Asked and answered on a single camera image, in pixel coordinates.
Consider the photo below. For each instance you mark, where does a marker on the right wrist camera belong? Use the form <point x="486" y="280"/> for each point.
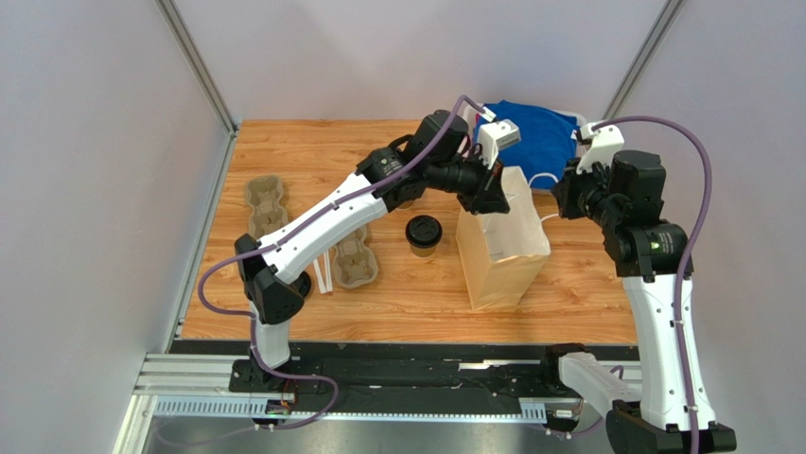
<point x="600" y="145"/>

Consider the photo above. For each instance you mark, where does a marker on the brown paper bag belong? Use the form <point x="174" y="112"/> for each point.
<point x="501" y="254"/>

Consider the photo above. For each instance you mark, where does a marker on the grey pulp cup carrier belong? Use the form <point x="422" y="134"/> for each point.
<point x="354" y="264"/>

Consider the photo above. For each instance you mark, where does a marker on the black cup lid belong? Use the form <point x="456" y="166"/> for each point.
<point x="303" y="284"/>
<point x="423" y="230"/>

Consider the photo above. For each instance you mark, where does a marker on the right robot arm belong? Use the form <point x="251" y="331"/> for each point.
<point x="670" y="412"/>

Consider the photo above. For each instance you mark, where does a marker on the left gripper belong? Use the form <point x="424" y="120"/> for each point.
<point x="489" y="198"/>

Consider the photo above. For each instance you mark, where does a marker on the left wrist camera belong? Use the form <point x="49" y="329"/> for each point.
<point x="495" y="137"/>

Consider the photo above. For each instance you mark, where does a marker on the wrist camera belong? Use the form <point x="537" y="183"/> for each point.
<point x="600" y="145"/>
<point x="495" y="137"/>

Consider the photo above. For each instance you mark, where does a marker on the white plastic basket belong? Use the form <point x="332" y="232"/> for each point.
<point x="473" y="119"/>

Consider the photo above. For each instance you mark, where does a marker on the blue folded towel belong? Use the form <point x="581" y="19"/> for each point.
<point x="547" y="141"/>

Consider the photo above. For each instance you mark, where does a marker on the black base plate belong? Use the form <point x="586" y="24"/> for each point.
<point x="416" y="379"/>

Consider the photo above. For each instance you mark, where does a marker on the white wrapped straw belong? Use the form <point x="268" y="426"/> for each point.
<point x="327" y="273"/>
<point x="320" y="275"/>

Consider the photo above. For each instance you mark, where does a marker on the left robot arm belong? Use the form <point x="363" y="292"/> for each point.
<point x="437" y="156"/>

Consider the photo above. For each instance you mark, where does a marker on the aluminium frame rail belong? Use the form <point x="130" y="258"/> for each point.
<point x="191" y="385"/>

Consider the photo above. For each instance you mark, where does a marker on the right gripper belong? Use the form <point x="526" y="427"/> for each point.
<point x="568" y="196"/>

